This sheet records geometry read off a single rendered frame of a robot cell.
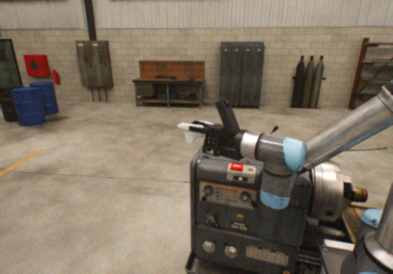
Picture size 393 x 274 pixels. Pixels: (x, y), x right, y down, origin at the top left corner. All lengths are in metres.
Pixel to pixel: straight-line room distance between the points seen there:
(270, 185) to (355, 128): 0.24
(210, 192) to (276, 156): 0.70
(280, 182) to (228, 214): 0.73
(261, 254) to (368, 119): 0.98
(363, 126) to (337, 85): 7.94
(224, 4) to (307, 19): 2.50
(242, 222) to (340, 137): 0.81
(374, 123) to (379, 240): 0.25
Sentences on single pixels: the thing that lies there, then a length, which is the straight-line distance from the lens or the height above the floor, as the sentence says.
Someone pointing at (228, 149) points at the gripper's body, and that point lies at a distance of 0.65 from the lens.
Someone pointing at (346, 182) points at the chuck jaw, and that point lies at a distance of 1.37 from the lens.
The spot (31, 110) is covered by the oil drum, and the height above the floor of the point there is 0.38.
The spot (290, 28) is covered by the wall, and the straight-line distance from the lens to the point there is 7.98.
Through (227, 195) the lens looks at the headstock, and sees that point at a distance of 1.25.
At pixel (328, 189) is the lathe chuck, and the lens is 1.32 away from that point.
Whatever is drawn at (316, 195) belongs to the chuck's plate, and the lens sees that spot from 1.31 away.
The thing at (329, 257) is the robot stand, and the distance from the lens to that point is 0.96.
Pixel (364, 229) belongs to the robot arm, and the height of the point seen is 1.35.
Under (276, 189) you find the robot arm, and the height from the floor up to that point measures 1.47.
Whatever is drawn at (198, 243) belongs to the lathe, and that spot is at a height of 0.74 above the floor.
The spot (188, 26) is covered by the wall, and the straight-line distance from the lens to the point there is 7.84.
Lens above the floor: 1.81
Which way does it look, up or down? 19 degrees down
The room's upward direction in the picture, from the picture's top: straight up
